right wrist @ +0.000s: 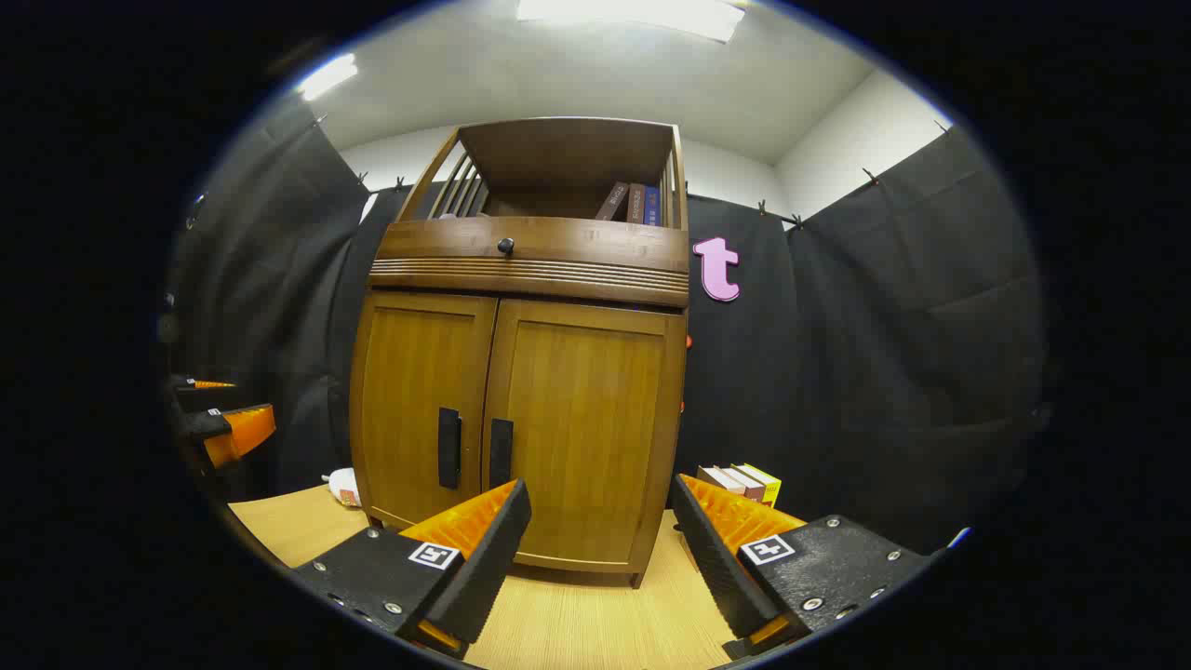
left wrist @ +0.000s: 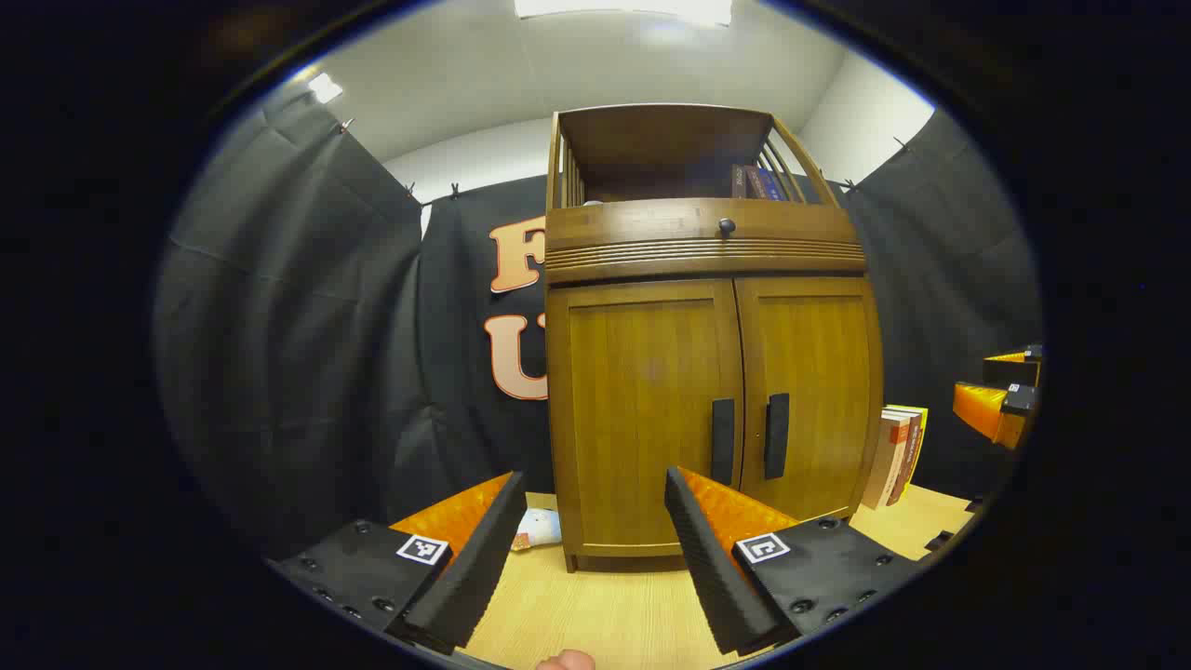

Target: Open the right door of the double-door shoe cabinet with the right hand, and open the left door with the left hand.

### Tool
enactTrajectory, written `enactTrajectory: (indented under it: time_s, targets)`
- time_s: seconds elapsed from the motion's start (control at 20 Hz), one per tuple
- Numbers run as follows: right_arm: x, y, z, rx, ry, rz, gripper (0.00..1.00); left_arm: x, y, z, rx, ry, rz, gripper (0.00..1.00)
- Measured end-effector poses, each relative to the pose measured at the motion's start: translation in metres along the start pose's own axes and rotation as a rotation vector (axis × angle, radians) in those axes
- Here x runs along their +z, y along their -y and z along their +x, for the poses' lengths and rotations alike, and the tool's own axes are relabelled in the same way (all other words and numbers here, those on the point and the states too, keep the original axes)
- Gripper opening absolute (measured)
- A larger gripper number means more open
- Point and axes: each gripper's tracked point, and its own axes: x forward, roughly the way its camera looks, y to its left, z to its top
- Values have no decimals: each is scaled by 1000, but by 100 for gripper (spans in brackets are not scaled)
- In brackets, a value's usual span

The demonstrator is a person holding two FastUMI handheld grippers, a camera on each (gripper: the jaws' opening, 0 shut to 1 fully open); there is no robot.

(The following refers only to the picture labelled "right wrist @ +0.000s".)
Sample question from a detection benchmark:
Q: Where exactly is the white crumpled bag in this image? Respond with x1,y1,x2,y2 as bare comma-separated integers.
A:
322,467,362,508

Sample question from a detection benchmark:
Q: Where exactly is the black backdrop cloth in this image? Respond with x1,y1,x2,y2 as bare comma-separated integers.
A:
167,93,1048,555

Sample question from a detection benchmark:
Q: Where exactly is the yellow book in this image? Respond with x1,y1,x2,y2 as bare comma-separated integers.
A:
735,462,783,508

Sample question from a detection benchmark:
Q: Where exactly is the large ceiling light panel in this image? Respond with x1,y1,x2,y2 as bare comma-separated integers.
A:
516,0,747,44

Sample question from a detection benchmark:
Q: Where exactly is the wooden shoe cabinet door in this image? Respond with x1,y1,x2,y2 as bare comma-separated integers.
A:
481,298,688,573
352,290,499,529

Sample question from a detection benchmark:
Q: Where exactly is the wooden drawer with black knob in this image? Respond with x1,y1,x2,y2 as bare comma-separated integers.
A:
369,217,690,308

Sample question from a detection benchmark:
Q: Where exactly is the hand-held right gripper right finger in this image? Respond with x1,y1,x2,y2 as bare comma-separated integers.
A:
670,473,936,657

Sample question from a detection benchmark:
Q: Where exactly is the wooden double-door shoe cabinet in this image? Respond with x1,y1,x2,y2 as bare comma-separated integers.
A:
349,116,691,589

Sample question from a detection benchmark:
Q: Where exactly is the brown book with white label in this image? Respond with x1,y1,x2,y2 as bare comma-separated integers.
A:
721,465,766,502

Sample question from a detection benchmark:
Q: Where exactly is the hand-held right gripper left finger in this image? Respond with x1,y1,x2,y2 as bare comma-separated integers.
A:
291,478,533,660

